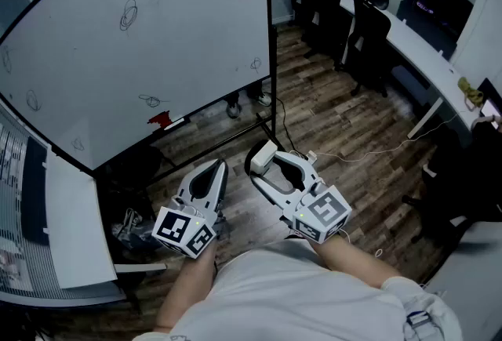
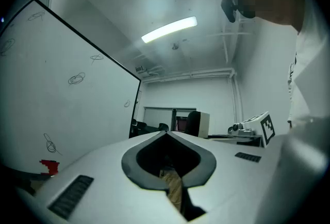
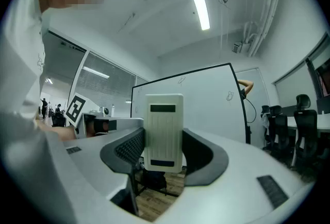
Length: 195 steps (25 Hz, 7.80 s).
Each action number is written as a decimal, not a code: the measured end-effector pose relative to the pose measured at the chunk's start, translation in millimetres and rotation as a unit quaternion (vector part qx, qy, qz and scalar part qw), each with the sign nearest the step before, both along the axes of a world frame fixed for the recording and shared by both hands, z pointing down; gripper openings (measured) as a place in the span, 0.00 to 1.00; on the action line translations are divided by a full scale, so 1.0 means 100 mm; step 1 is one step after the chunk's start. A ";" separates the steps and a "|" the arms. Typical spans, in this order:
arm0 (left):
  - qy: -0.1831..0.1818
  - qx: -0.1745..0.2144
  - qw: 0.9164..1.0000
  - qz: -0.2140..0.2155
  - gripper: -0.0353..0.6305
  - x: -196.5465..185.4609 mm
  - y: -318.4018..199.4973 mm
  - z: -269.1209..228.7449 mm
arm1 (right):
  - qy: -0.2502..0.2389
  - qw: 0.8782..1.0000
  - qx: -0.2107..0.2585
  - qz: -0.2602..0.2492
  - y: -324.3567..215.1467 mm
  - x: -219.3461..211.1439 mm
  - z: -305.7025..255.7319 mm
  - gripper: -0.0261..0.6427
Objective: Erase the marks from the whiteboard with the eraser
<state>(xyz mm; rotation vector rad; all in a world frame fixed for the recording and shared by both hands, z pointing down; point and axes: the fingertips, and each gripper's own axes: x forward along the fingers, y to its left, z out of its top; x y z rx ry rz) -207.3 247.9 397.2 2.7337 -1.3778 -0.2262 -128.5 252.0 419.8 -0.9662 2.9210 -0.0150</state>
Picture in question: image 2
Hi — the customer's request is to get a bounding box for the black head-worn camera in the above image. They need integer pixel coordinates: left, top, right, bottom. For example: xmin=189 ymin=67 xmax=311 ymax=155
xmin=221 ymin=0 xmax=239 ymax=23

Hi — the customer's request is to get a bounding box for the grey window roller blind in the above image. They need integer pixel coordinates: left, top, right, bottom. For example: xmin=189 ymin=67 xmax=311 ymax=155
xmin=143 ymin=107 xmax=176 ymax=131

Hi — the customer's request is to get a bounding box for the person's white shirt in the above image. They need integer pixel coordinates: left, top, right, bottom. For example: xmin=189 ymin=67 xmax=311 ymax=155
xmin=268 ymin=0 xmax=330 ymax=130

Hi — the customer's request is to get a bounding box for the long ceiling light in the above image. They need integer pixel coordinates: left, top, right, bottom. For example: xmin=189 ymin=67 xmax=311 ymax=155
xmin=141 ymin=16 xmax=198 ymax=44

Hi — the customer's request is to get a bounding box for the small red sticker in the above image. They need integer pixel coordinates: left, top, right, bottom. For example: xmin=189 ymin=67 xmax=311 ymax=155
xmin=39 ymin=159 xmax=60 ymax=175

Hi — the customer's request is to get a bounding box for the black office chair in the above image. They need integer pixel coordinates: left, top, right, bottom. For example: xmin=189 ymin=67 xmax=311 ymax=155
xmin=130 ymin=119 xmax=147 ymax=137
xmin=184 ymin=111 xmax=202 ymax=137
xmin=144 ymin=122 xmax=170 ymax=135

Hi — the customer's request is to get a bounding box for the black-framed whiteboard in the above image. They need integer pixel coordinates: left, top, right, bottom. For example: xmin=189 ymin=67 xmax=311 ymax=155
xmin=0 ymin=0 xmax=142 ymax=176

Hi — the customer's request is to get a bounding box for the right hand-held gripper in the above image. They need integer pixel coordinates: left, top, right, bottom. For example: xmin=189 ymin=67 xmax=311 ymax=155
xmin=227 ymin=111 xmax=276 ymax=148

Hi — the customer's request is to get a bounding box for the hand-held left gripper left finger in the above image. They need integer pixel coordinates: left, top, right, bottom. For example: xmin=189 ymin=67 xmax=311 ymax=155
xmin=32 ymin=130 xmax=188 ymax=224

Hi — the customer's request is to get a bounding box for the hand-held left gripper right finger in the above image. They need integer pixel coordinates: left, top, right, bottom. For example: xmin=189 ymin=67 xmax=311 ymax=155
xmin=166 ymin=130 xmax=282 ymax=217

